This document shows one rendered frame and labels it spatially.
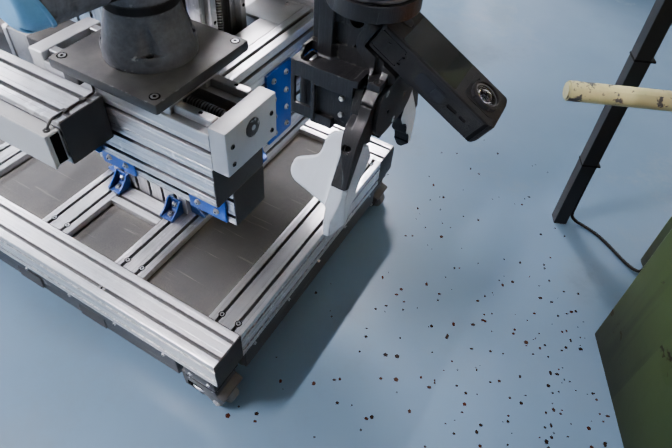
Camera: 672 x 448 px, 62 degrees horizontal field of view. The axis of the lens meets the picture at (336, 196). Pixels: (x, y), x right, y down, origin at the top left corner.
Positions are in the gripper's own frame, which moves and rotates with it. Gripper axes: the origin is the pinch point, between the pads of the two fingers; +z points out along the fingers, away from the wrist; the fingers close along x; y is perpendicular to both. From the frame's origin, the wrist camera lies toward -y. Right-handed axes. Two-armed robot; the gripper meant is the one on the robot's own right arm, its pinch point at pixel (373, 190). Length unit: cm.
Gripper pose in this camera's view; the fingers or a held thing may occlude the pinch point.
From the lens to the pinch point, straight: 54.3
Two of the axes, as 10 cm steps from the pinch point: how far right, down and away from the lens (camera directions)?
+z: -0.6, 7.0, 7.1
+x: -5.0, 6.0, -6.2
